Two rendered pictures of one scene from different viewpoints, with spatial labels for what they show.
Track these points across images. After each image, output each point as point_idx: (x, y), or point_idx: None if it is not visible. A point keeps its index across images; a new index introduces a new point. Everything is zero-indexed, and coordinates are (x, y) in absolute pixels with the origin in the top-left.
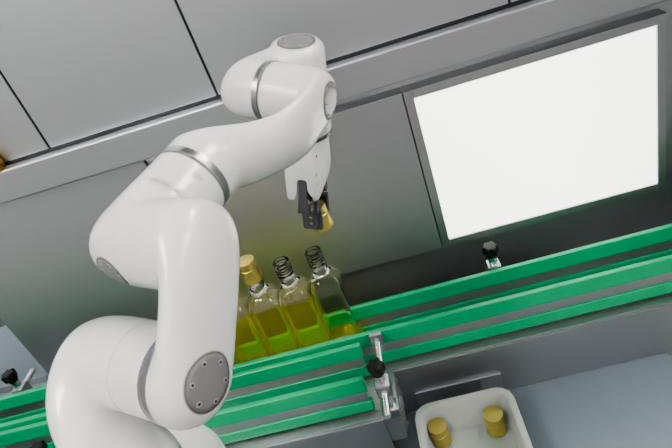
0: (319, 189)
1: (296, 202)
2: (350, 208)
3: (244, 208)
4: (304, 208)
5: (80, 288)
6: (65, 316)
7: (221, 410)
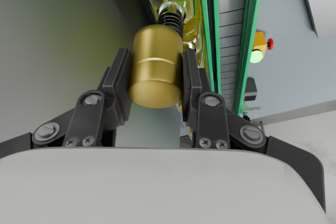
0: (287, 215)
1: (79, 88)
2: None
3: (116, 130)
4: (321, 179)
5: (168, 145)
6: (173, 136)
7: (248, 54)
